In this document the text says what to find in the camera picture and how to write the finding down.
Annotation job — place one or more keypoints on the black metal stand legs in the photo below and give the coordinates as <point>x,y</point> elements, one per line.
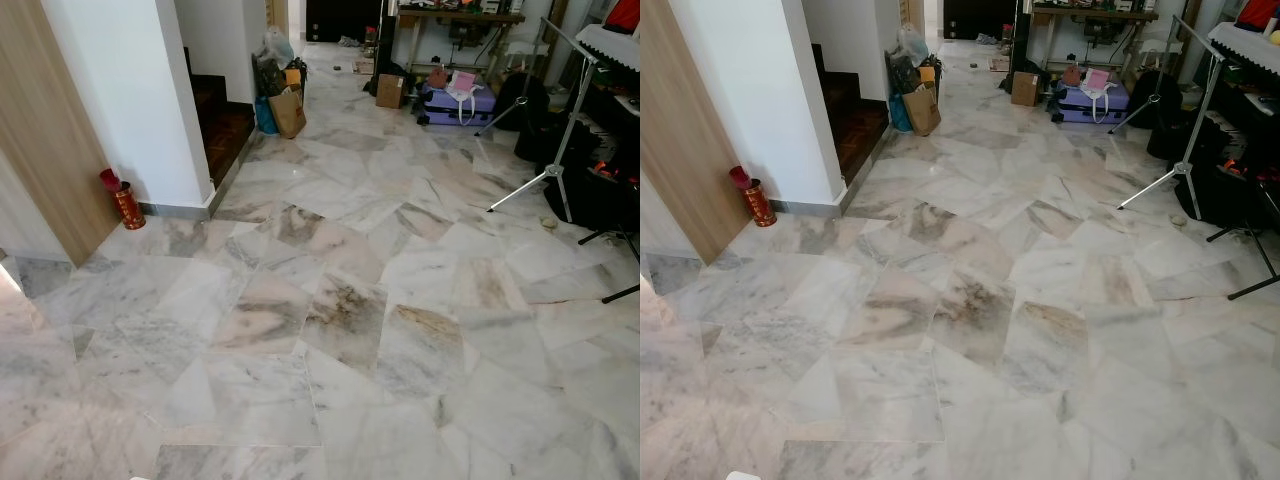
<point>620,293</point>
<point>1255,292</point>

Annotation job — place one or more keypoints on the large black equipment bag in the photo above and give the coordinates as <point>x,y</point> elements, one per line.
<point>1230,175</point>
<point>595,185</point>

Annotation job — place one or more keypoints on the silver tripod stand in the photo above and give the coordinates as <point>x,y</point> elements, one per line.
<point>1186,170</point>
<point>556,173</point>

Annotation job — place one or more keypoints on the dark red folded umbrella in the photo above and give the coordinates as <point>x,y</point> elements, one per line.
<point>739,177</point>
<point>108,180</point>

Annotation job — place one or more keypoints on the red cylindrical umbrella stand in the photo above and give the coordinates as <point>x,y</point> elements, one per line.
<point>758,203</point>
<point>127,207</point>

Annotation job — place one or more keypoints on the black backpack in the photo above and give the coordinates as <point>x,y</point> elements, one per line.
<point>1155,97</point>
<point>520,100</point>

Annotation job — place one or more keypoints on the red fabric item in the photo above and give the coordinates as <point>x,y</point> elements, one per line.
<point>1258,14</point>
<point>624,14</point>

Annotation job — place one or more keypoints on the purple suitcase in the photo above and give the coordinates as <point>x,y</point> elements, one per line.
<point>1080,106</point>
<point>450,108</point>

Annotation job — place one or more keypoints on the pink and white tote bag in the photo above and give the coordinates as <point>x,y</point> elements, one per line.
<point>1097,80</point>
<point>463,82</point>

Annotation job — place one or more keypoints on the dark wooden staircase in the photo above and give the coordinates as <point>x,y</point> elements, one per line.
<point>858,120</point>
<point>222,125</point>

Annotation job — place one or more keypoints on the small brown handbag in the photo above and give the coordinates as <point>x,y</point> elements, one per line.
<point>437,77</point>
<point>1071,75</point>

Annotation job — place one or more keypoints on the wooden work table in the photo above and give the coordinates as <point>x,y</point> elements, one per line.
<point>460,18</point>
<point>1090,15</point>

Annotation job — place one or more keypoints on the blue bag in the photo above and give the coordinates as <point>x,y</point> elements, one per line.
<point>899,115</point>
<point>264,117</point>

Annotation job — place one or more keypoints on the small plain cardboard box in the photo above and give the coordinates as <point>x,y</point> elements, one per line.
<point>390,91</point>
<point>1025,88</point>

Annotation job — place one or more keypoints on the brown paper bag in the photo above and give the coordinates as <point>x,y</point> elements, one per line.
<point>288,112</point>
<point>922,110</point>

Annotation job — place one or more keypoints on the translucent plastic bag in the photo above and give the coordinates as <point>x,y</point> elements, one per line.
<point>911,45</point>
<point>277,45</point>

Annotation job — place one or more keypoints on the light wood wall panel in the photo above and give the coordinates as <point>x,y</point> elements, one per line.
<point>680,130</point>
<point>40,120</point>

